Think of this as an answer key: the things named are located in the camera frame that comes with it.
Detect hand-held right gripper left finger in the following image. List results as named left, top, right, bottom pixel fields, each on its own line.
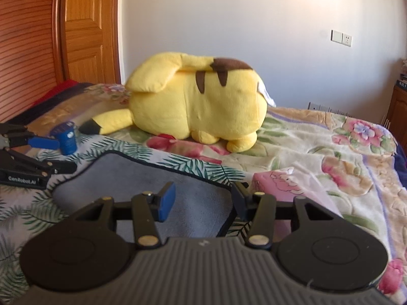
left=72, top=182, right=177, bottom=250

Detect pink printed packet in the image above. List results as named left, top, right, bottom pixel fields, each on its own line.
left=253, top=168, right=306, bottom=204

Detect yellow plush toy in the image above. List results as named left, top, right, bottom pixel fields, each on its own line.
left=78, top=52, right=277, bottom=154

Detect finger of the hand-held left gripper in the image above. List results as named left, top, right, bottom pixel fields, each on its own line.
left=0, top=149, right=77, bottom=179
left=0, top=123, right=61, bottom=150

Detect palm leaf print cloth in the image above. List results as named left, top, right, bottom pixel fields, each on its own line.
left=0, top=132, right=247, bottom=296

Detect blue cylindrical container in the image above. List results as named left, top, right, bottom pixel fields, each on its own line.
left=51, top=121, right=79, bottom=156

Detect white wall switch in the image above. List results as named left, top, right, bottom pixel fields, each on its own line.
left=330, top=29, right=353, bottom=48

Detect wooden louvered wardrobe door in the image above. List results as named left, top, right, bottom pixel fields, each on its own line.
left=0, top=0, right=66, bottom=125

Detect floral blanket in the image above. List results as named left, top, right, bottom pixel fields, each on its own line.
left=28, top=83, right=407, bottom=305

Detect wooden cabinet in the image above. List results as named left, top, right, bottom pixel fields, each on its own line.
left=383, top=85, right=407, bottom=155

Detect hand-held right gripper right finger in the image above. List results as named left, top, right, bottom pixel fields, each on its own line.
left=231, top=182, right=338, bottom=250

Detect stack of books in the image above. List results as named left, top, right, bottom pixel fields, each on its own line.
left=394, top=56, right=407, bottom=90

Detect red cloth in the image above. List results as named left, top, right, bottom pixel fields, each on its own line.
left=30, top=79, right=84, bottom=110

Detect grey towel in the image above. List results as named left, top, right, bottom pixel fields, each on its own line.
left=52, top=151, right=249, bottom=239

